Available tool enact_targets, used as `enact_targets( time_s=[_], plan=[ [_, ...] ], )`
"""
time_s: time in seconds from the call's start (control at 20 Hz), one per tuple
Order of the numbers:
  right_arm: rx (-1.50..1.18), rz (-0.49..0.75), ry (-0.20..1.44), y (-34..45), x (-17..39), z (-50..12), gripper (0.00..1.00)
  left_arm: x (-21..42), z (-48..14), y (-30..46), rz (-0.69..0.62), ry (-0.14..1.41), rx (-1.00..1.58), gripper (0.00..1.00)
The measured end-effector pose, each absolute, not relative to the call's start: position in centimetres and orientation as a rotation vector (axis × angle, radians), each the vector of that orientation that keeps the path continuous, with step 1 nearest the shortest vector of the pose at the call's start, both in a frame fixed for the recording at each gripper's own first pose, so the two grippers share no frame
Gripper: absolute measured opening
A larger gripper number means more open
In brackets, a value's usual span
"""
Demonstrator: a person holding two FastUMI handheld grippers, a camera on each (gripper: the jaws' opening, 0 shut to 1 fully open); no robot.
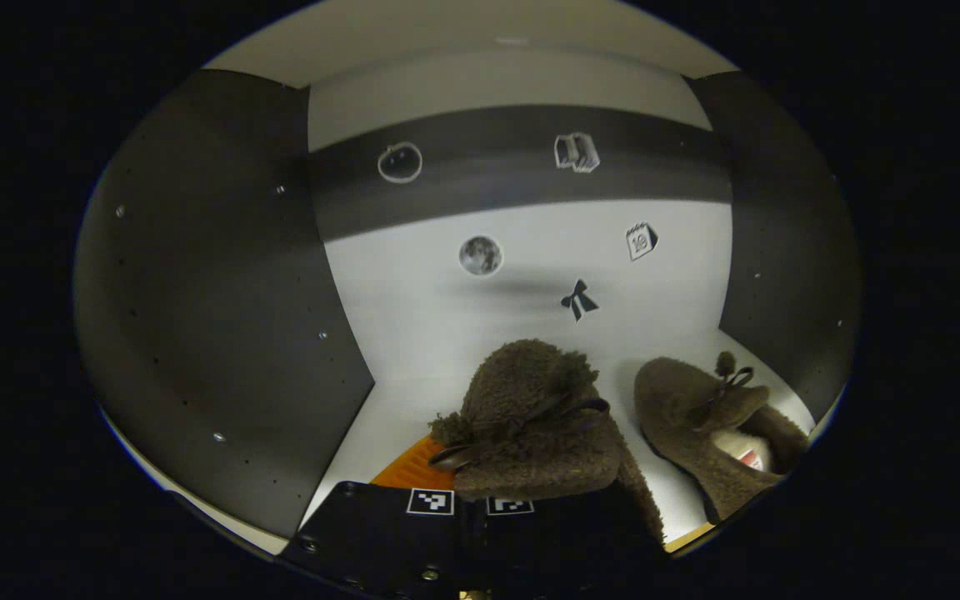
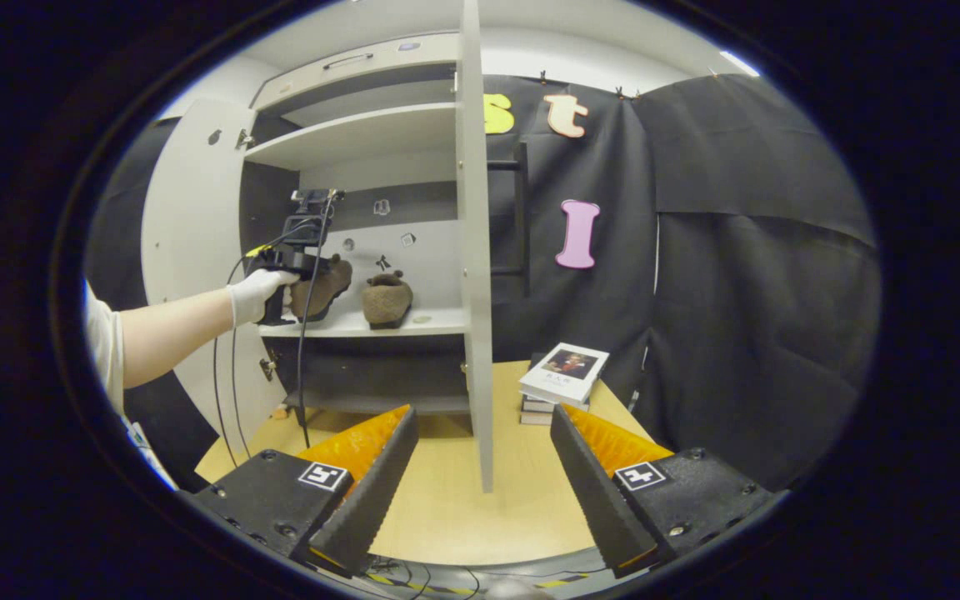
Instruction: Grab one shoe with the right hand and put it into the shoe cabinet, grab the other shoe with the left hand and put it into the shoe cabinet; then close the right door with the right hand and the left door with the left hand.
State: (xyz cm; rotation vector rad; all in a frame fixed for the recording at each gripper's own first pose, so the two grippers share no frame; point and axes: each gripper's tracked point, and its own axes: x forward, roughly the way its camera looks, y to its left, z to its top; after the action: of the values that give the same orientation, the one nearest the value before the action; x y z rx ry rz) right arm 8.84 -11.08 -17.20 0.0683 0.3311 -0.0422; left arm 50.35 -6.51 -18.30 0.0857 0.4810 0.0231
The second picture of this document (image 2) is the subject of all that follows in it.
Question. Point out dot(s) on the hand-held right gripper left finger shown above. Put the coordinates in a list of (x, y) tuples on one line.
[(372, 500)]

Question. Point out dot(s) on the grey cabinet drawer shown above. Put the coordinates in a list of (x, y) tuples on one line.
[(363, 71)]

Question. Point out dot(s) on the white shoe cabinet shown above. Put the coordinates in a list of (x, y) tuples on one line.
[(363, 133)]

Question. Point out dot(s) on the person's white shirt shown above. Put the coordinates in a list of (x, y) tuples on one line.
[(105, 342)]

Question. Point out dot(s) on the white shoe cabinet door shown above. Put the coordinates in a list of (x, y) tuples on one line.
[(188, 208), (474, 250)]

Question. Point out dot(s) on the brown fuzzy shoe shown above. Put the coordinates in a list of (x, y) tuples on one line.
[(322, 287), (387, 300)]

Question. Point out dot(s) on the white portrait cover book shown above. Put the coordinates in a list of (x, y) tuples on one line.
[(565, 371)]

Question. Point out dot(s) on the tablet screen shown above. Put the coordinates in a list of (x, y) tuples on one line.
[(153, 457)]

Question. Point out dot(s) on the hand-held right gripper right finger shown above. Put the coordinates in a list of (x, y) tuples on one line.
[(597, 492)]

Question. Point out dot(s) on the ceiling light panel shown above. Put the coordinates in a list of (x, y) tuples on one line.
[(738, 63)]

